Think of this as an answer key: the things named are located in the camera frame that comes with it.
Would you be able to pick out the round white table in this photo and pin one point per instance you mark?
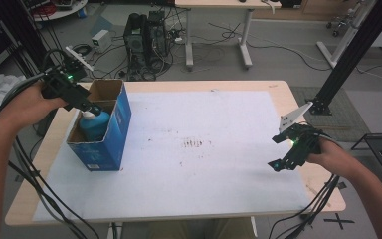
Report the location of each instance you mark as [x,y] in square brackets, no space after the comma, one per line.
[59,11]

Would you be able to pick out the white power strip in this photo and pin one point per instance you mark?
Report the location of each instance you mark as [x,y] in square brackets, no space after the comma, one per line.
[79,57]

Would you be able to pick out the white paper sheet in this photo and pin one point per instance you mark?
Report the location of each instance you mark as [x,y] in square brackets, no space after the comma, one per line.
[195,179]

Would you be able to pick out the black aluminium stand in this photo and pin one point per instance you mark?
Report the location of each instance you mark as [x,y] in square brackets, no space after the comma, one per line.
[351,56]

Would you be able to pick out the blue cardboard box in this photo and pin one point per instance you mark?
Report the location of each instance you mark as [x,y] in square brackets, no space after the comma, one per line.
[107,149]

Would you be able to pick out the grey floor mat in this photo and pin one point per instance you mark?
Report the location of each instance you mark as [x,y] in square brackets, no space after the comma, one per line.
[344,113]

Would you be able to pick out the small white device box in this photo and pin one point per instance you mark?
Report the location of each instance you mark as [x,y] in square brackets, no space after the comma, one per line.
[100,40]

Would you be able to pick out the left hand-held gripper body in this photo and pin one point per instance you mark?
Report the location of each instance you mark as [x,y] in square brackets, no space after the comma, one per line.
[63,86]

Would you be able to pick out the person's left hand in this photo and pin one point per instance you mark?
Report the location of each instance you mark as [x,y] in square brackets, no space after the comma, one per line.
[30,106]

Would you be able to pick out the white-legged wooden desk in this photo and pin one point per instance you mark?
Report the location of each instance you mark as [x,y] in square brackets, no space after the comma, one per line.
[219,4]

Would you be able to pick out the person's right hand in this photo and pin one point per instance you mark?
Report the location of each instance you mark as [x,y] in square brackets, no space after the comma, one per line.
[333,157]

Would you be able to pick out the black computer tower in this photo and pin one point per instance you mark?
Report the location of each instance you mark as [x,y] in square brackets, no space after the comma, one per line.
[159,35]
[136,43]

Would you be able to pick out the black curtain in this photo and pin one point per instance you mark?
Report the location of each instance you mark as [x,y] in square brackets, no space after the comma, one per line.
[10,33]

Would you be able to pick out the blue bottle with white cap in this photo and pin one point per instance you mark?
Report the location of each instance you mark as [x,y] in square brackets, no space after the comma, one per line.
[94,127]

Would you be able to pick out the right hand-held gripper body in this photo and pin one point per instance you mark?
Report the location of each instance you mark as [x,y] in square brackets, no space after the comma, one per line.
[300,146]

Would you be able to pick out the white metal stand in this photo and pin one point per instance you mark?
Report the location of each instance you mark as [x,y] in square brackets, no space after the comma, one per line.
[344,36]

